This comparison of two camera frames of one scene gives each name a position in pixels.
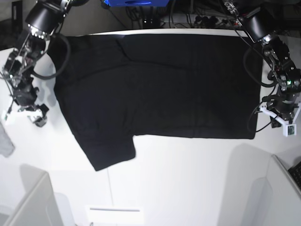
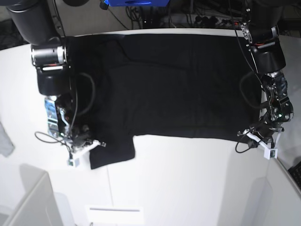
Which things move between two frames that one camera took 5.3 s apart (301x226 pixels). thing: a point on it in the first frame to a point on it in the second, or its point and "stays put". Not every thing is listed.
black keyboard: (296, 172) stays put
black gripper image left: (25, 93) to (81, 135)
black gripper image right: (282, 103) to (266, 129)
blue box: (136, 3) stays put
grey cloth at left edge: (7, 148) stays put
